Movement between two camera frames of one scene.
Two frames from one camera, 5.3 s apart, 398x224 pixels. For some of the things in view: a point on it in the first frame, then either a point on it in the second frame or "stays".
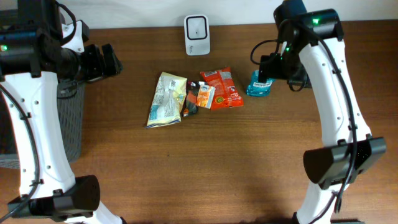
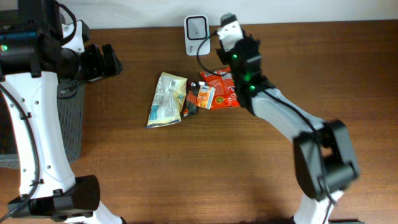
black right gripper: (265, 66) -> (241, 47)
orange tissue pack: (205, 95) stays
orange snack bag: (224, 93) stays
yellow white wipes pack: (168, 100) stays
